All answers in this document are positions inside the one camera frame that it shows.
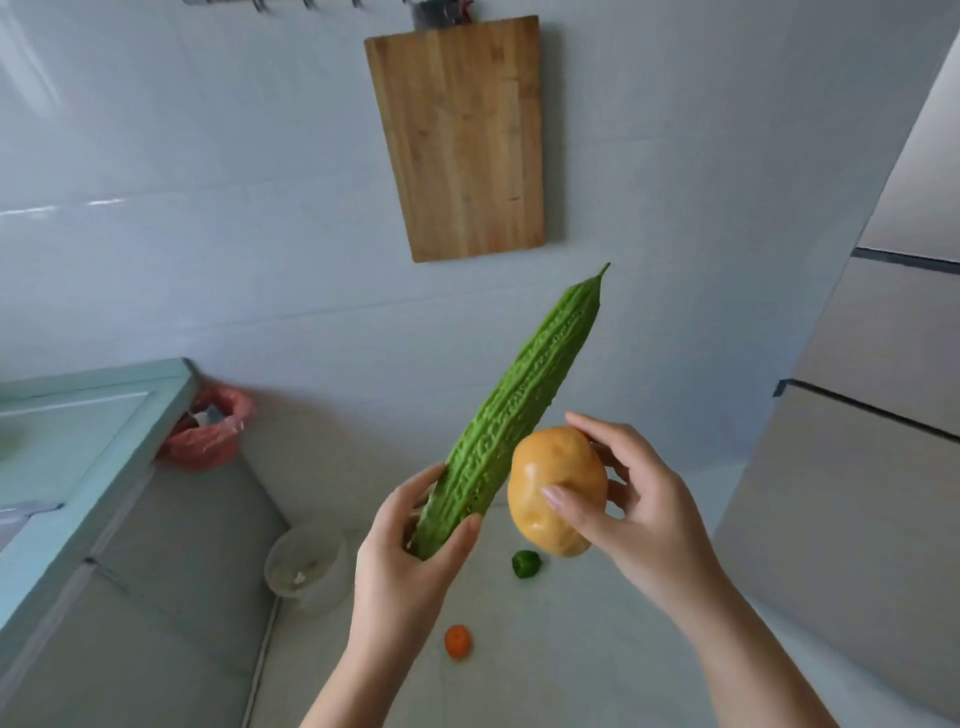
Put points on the person's right hand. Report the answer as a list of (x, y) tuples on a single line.
[(660, 547)]

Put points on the person's left hand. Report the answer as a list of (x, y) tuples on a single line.
[(397, 585)]

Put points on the orange fruit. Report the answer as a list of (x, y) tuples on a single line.
[(458, 643)]

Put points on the green bell pepper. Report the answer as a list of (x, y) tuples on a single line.
[(526, 564)]

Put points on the potato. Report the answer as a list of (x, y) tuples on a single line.
[(540, 457)]

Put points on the green bitter gourd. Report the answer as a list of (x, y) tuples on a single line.
[(525, 390)]

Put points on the white plastic trash bin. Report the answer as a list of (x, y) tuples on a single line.
[(307, 574)]

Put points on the grey kitchen base cabinets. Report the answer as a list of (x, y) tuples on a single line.
[(187, 570)]

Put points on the beige refrigerator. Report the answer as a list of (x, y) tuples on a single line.
[(862, 487)]

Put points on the wooden cutting board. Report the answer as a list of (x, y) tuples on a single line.
[(461, 142)]

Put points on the metal hook rail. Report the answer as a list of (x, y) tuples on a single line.
[(442, 11)]

